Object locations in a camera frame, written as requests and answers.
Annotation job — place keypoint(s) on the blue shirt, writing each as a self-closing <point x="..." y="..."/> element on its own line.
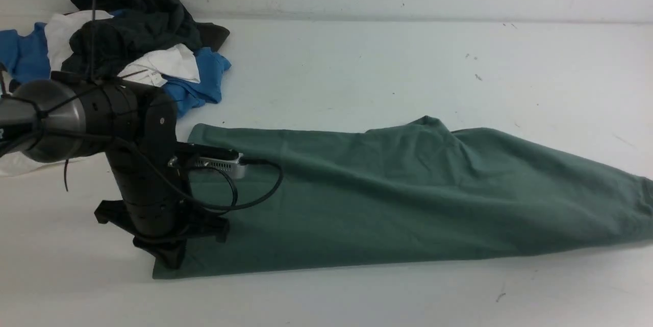
<point x="211" y="66"/>

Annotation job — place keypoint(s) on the green long sleeve shirt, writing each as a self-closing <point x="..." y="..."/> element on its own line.
<point x="414" y="193"/>

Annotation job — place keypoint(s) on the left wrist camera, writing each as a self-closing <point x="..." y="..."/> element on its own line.
<point x="214" y="161"/>

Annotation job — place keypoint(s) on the white shirt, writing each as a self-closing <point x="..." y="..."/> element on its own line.
<point x="32" y="57"/>

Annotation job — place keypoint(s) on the dark grey shirt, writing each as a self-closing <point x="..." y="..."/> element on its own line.
<point x="124" y="30"/>

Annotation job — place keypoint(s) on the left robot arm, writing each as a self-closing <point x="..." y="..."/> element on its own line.
<point x="69" y="116"/>

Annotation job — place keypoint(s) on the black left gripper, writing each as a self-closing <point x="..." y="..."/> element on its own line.
<point x="163" y="229"/>

